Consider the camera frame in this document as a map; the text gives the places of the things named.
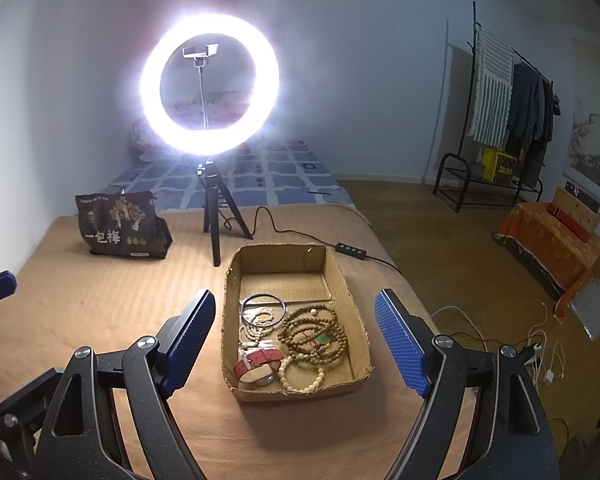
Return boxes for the dark blue bangle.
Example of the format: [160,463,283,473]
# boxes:
[239,292,287,331]

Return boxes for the cream bead bracelet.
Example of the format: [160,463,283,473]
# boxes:
[277,352,327,393]

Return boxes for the brown wooden bead necklace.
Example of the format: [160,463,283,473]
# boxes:
[278,302,349,366]

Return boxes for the white pearl bracelet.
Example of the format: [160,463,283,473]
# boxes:
[238,308,276,348]

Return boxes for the power strip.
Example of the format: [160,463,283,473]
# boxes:
[522,342,546,368]

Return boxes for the dark hanging clothes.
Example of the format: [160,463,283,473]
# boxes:
[505,60,562,188]

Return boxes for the cardboard box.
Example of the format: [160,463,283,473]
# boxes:
[222,243,372,403]

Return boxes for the tan box with red edge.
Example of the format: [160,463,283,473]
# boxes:
[551,185,600,243]

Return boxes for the striped hanging cloth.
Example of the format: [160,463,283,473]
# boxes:
[467,24,515,147]

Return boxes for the phone holder on pole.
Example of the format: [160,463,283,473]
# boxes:
[182,44,220,131]

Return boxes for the orange covered table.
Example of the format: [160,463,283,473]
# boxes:
[492,201,600,321]

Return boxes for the yellow crate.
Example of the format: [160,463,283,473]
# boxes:
[480,146,518,183]

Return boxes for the white cables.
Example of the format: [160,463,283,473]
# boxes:
[430,302,568,386]

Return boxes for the black snack bag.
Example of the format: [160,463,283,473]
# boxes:
[75,191,174,259]

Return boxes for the ring light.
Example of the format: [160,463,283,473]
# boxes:
[139,7,281,157]

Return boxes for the tan blanket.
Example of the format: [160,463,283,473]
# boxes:
[0,205,481,480]

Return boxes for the black clothes rack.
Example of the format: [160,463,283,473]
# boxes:
[432,1,556,213]

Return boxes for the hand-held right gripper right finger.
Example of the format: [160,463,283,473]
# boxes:
[374,288,561,480]

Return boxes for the blue patterned bedsheet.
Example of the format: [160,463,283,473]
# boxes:
[107,140,356,211]

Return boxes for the wall poster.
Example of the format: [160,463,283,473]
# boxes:
[562,35,600,196]

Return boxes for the silver foil sheet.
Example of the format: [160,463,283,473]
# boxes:
[570,280,600,341]

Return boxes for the red strap wristwatch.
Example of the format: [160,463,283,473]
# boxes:
[232,341,287,387]

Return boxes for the patterned pillow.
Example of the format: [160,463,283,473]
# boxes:
[126,91,261,163]

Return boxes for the black power cable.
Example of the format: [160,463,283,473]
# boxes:
[220,206,396,266]

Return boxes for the black inline cable switch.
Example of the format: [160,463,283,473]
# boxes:
[334,242,367,262]

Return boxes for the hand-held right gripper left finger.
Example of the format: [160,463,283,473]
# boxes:
[32,288,217,480]

